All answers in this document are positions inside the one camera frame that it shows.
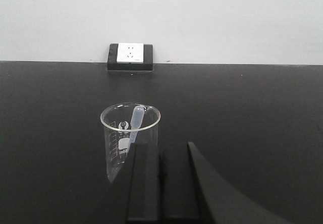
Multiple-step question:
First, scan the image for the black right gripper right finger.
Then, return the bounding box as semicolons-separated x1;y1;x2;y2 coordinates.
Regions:
161;142;288;223

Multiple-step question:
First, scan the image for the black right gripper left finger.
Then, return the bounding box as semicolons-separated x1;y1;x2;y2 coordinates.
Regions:
127;144;160;221

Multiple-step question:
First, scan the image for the clear glass beaker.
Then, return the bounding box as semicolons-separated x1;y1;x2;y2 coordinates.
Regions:
100;102;161;183

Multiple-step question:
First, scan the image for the clear plastic pipette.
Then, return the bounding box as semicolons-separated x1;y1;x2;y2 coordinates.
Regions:
127;105;145;151

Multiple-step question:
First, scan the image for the white wall socket black base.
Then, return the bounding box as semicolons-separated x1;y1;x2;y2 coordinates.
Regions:
107;42;153;72

